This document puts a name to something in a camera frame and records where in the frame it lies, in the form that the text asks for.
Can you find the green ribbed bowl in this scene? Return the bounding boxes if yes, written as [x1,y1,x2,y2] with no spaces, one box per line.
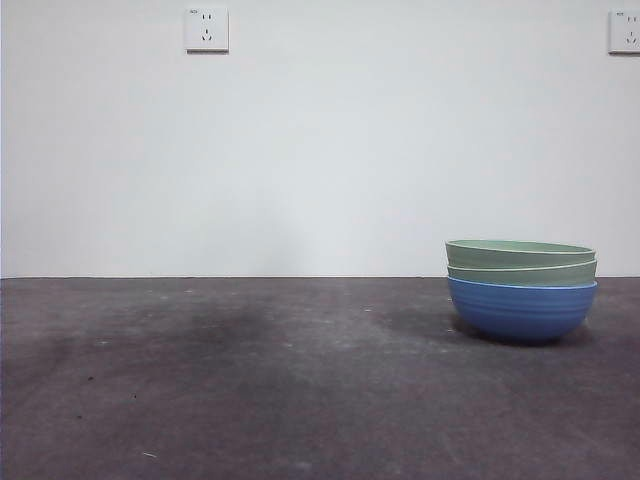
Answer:
[446,259,599,288]
[444,238,598,271]

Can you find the white wall socket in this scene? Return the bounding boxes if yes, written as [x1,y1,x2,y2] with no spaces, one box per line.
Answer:
[185,6,231,54]
[607,10,640,56]

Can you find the blue ribbed bowl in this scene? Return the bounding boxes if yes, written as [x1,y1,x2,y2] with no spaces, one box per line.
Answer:
[446,276,600,346]

